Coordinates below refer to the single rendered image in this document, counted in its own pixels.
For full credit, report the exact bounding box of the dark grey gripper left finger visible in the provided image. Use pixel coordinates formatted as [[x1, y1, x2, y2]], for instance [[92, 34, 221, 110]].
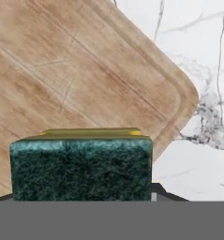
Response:
[[0, 193, 14, 203]]

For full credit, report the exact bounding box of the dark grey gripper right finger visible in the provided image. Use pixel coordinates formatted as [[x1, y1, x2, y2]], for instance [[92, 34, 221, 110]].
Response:
[[151, 183, 189, 203]]

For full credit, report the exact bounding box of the green and yellow sponge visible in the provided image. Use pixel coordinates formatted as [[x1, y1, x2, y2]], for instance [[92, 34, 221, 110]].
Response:
[[8, 127, 154, 203]]

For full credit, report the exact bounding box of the wooden cutting board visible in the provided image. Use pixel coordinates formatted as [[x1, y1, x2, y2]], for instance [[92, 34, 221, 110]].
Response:
[[0, 0, 200, 201]]

